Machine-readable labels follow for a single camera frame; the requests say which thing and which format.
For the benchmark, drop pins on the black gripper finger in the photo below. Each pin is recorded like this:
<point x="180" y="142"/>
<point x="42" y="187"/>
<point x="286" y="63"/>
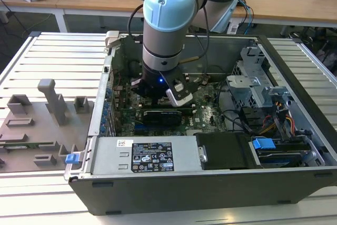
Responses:
<point x="195" y="86"/>
<point x="137" y="85"/>

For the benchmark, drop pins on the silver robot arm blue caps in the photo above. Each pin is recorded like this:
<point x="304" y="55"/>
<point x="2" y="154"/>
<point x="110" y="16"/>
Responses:
<point x="163" y="32"/>

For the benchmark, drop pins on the black RAM slot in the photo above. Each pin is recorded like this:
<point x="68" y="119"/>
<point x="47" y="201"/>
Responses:
<point x="146" y="106"/>

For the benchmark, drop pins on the blue expansion slot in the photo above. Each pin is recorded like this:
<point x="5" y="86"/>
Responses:
<point x="139" y="131"/>

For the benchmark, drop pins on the round coin cell battery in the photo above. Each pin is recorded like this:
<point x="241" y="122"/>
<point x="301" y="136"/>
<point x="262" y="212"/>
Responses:
<point x="205" y="80"/>

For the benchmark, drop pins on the green motherboard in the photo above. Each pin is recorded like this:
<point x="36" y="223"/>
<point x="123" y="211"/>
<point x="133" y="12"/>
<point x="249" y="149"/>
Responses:
<point x="202" y="119"/>

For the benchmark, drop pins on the black graphics card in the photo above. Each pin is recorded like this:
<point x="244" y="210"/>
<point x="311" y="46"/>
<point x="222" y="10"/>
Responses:
<point x="163" y="118"/>

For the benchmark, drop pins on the silver metal drive cage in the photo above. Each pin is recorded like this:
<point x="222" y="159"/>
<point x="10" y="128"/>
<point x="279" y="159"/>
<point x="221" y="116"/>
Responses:
<point x="245" y="90"/>

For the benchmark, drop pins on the small white box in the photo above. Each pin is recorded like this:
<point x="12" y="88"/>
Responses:
<point x="232" y="28"/>

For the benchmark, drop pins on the black plastic shroud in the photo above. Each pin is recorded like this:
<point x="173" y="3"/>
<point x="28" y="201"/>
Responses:
<point x="226" y="151"/>

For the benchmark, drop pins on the silver power supply with label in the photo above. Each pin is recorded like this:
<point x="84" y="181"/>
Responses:
<point x="110" y="156"/>

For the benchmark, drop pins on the hard disk in blue carrier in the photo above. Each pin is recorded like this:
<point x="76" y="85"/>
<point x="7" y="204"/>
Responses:
<point x="263" y="143"/>

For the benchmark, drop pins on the light wooden desk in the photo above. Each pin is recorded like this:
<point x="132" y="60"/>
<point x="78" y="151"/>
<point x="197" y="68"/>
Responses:
<point x="87" y="1"/>

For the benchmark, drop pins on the blue case latch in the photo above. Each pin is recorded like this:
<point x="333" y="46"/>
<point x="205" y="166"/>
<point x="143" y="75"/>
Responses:
<point x="71" y="158"/>

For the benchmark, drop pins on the grey parts rack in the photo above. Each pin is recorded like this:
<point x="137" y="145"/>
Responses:
<point x="39" y="130"/>

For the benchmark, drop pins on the black open PC case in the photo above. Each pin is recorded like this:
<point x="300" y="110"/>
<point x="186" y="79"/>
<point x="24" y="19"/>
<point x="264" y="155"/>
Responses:
<point x="184" y="196"/>

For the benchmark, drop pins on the green RAM stick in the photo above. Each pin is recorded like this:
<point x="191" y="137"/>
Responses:
<point x="26" y="146"/>

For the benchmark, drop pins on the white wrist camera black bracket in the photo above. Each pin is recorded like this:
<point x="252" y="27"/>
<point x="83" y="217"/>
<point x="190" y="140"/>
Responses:
<point x="180" y="96"/>

